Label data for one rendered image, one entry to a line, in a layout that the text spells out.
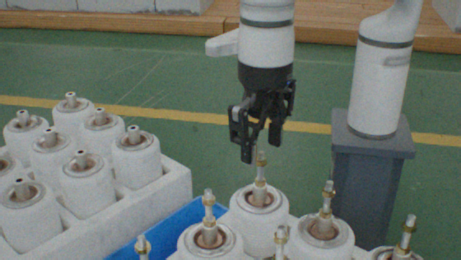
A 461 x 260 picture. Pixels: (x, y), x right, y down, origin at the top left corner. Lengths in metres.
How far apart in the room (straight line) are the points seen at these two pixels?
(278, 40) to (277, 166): 0.73
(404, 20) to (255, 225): 0.39
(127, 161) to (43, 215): 0.19
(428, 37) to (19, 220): 1.93
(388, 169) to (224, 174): 0.52
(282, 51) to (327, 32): 1.66
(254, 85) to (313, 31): 1.65
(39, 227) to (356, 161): 0.55
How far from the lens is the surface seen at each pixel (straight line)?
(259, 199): 0.73
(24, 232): 0.81
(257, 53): 0.58
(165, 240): 0.94
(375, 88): 0.79
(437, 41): 2.30
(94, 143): 0.97
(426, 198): 1.24
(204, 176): 1.22
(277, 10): 0.56
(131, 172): 0.89
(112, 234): 0.87
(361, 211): 0.90
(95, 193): 0.84
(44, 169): 0.93
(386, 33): 0.76
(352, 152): 0.81
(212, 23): 2.29
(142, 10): 2.47
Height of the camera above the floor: 0.71
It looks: 30 degrees down
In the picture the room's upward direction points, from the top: straight up
